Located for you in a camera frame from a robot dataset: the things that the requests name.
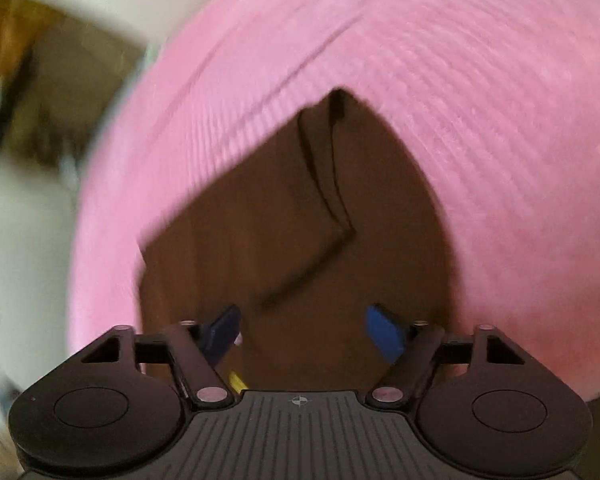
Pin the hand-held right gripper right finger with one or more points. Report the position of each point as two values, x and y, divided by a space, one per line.
386 332

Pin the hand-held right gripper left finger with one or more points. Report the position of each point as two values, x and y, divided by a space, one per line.
222 332

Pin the dark red garment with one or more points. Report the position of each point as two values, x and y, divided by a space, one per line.
280 210

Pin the pink ribbed bedspread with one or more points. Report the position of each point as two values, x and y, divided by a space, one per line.
480 110

